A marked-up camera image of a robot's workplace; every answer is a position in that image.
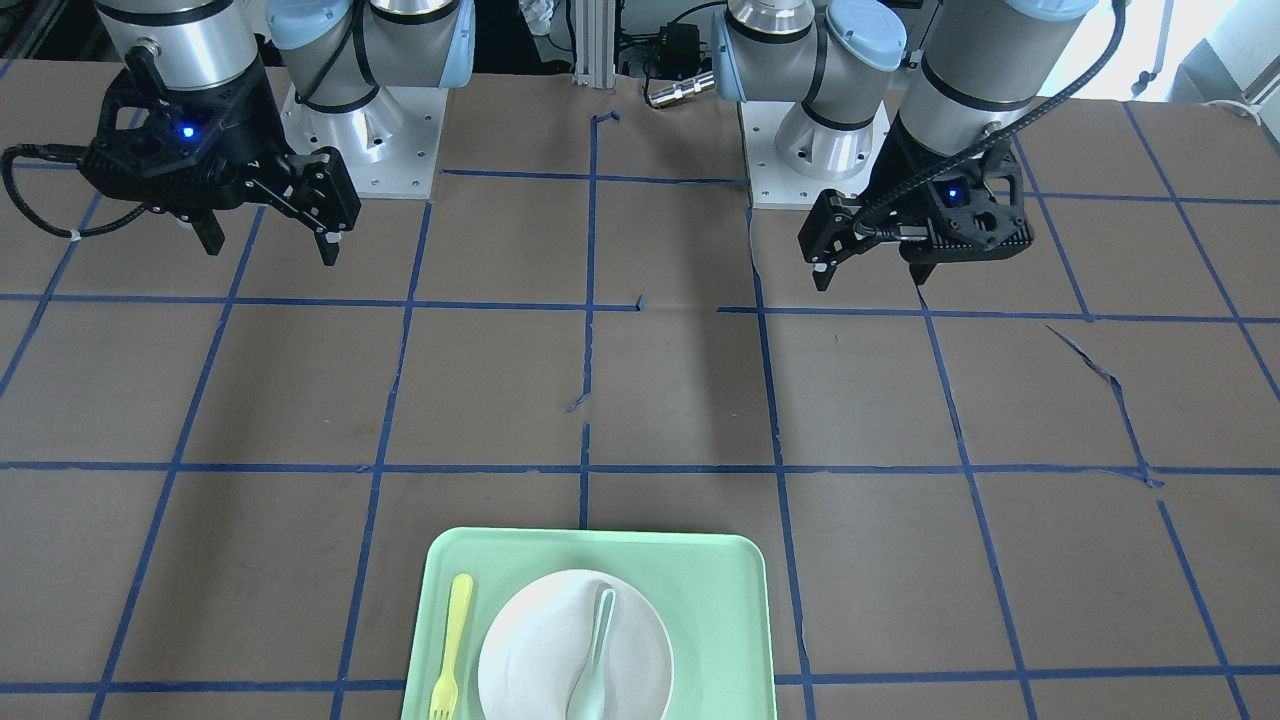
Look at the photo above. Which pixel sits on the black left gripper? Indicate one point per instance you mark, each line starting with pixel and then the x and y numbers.
pixel 906 165

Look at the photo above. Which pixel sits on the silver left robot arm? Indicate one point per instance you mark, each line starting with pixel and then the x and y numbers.
pixel 980 69

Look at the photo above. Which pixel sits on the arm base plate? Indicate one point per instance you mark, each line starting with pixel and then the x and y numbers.
pixel 390 146
pixel 791 157

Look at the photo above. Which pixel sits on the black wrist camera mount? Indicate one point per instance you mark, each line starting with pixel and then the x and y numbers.
pixel 167 163
pixel 974 214

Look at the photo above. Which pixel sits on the light green tray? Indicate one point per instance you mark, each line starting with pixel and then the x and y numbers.
pixel 689 632

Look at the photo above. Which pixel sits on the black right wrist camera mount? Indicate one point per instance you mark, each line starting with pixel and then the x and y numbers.
pixel 167 163

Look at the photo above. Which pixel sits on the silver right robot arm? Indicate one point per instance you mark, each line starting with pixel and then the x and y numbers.
pixel 339 54

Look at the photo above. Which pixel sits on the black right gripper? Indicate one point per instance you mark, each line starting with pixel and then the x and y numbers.
pixel 243 135

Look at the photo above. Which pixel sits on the pale green plastic spoon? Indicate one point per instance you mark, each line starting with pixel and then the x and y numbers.
pixel 589 695

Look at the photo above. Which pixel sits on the yellow plastic fork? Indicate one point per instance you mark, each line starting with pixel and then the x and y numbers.
pixel 445 694

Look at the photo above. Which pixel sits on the aluminium frame post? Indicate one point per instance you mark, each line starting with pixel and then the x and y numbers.
pixel 594 43

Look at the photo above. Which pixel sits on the round white plate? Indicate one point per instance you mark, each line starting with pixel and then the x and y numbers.
pixel 534 648

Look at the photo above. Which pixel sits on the black power adapter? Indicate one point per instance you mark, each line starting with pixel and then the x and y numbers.
pixel 678 49

